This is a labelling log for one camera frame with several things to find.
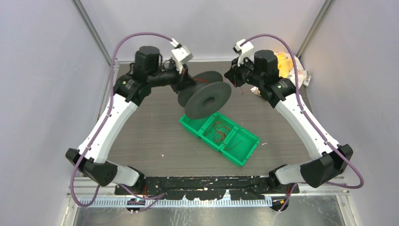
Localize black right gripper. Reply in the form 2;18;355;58
225;55;264;88

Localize black cable spool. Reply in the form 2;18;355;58
177;71;231;120

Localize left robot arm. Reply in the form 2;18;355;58
65;44;196;195

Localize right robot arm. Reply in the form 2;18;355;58
224;50;353;193

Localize green plastic bin left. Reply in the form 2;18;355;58
179;114;213;138

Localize green plastic bin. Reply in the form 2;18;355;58
200;113;237;152
179;114;213;138
220;127;260;167

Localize green plastic bin middle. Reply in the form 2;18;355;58
200;113;237;152

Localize crumpled yellow patterned cloth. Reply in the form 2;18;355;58
250;51;312;97

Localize green plastic bin right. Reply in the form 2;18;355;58
220;127;260;167

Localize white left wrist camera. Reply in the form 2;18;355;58
170;38;193;74

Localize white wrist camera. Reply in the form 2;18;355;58
170;38;193;74
233;39;254;67

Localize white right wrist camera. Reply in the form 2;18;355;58
233;39;254;67

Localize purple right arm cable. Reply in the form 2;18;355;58
243;33;365;214

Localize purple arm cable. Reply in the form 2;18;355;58
243;33;365;214
70;32;178;213

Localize red cables in bins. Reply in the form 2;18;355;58
204;118;243;150

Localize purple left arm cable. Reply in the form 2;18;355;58
70;32;178;213

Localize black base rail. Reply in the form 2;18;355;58
115;176;294;201

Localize slotted aluminium cable duct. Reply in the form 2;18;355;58
90;197;272;208

